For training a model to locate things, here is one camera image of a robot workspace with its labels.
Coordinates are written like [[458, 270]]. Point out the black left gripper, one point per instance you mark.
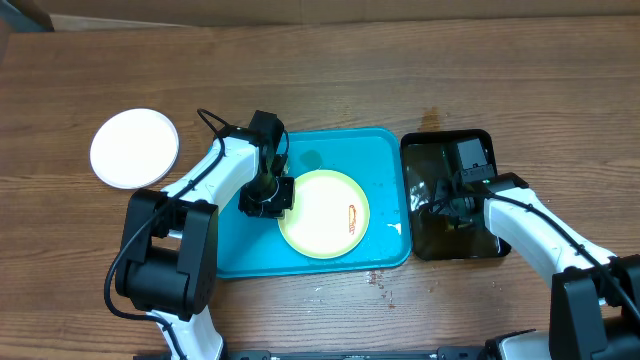
[[276, 210]]

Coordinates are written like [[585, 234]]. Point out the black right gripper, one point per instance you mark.
[[446, 210]]

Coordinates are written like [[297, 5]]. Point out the yellow plate with sauce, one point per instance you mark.
[[330, 215]]

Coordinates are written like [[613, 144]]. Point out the white plate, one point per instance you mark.
[[134, 148]]

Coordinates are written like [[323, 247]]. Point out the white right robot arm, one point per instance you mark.
[[594, 311]]

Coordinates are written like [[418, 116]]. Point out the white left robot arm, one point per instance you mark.
[[166, 267]]

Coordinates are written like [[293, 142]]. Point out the black water tray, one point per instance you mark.
[[425, 160]]

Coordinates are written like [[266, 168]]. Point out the teal plastic tray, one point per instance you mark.
[[254, 247]]

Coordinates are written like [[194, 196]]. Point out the dark object top left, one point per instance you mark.
[[24, 16]]

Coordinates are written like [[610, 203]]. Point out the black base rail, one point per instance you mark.
[[442, 353]]

